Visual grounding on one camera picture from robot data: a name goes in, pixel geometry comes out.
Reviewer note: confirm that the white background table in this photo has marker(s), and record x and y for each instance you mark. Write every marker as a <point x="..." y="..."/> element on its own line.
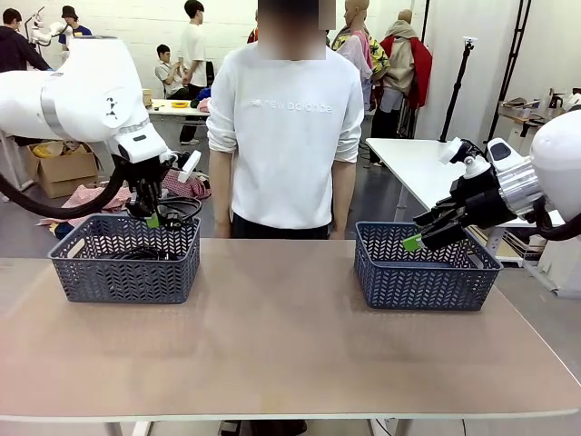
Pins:
<point x="168" y="111"/>

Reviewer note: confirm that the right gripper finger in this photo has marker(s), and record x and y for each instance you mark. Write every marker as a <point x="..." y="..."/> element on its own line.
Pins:
<point x="440" y="213"/>
<point x="438" y="236"/>

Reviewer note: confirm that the small white background robot arm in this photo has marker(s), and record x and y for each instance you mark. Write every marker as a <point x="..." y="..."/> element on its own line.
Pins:
<point x="45" y="34"/>

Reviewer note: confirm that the person's left forearm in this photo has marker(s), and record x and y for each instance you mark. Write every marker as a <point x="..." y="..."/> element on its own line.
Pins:
<point x="342" y="191"/>

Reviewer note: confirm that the standing person in white t-shirt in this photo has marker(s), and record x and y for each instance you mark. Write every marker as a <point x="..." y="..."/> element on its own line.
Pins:
<point x="193" y="50"/>

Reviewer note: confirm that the black truss pole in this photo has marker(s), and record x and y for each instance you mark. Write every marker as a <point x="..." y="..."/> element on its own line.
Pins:
<point x="510" y="68"/>

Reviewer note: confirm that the black kettle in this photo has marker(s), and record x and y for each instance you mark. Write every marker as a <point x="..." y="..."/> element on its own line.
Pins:
<point x="556" y="99"/>

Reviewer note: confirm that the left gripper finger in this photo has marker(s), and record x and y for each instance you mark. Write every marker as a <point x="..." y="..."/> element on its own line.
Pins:
<point x="137" y="200"/>
<point x="153" y="220"/>

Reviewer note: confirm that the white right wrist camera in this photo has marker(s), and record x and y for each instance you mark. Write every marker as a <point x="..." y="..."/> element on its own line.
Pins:
<point x="449" y="152"/>

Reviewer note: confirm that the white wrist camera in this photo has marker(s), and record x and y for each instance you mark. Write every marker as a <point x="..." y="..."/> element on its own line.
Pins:
<point x="190" y="165"/>
<point x="449" y="152"/>

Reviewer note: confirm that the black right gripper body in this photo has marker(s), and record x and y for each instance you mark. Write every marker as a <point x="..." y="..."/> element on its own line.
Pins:
<point x="481" y="200"/>

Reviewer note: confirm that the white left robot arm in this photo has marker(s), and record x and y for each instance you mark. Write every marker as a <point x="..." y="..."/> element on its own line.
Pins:
<point x="91" y="91"/>

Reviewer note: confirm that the person's right hand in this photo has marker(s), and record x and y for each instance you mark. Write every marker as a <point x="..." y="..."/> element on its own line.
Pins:
<point x="222" y="229"/>

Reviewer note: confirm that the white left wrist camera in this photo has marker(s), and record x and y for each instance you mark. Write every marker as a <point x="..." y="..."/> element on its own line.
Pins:
<point x="190" y="165"/>

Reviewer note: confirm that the open cardboard box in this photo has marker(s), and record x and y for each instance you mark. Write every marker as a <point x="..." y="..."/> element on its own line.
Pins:
<point x="63" y="168"/>

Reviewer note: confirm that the mannequin in floral shirt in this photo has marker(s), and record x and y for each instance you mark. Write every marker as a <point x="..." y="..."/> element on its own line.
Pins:
<point x="358" y="59"/>

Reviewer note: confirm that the mannequin in red beige jacket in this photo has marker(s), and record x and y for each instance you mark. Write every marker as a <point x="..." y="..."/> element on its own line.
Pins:
<point x="404" y="59"/>

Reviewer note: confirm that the blue-grey woven plastic basket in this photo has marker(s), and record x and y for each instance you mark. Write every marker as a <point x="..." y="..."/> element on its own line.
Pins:
<point x="122" y="281"/>
<point x="422" y="286"/>

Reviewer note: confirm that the seated person with phone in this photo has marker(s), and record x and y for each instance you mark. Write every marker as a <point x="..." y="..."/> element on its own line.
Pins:
<point x="168" y="75"/>

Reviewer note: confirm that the person in dark top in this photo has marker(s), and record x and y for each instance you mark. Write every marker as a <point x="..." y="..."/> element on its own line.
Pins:
<point x="18" y="50"/>

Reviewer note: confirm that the person's left hand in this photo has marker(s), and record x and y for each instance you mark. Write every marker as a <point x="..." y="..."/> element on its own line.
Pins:
<point x="338" y="230"/>

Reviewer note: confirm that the white table leg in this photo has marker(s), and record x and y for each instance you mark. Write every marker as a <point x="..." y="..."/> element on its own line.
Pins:
<point x="127" y="429"/>
<point x="386" y="427"/>

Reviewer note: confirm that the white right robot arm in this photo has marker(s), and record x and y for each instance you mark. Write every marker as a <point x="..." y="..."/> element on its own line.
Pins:
<point x="558" y="150"/>

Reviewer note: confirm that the red checked cloth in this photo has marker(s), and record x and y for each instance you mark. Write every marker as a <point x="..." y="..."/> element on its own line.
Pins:
<point x="186" y="184"/>

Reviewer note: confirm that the person's right forearm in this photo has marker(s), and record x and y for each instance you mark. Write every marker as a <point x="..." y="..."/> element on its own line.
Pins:
<point x="222" y="186"/>

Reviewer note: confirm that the yellow tape roll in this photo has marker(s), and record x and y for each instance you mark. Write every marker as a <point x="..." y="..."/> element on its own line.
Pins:
<point x="180" y="104"/>

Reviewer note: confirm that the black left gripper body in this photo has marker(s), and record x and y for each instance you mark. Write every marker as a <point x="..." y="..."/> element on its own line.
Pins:
<point x="145" y="170"/>

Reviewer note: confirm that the black tripod stand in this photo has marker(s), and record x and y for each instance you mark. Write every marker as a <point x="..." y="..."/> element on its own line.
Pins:
<point x="460" y="82"/>

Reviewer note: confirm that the person in blue t-shirt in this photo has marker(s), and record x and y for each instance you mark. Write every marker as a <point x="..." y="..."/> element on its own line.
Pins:
<point x="75" y="25"/>

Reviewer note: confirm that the wooden shelf with items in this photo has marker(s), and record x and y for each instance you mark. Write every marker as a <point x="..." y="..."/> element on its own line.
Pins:
<point x="522" y="111"/>

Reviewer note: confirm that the closed cardboard box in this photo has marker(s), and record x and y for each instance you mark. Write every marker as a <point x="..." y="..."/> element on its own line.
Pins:
<point x="146" y="96"/>

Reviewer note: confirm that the person in white sweatshirt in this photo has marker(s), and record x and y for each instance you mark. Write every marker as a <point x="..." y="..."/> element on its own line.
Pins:
<point x="286" y="159"/>

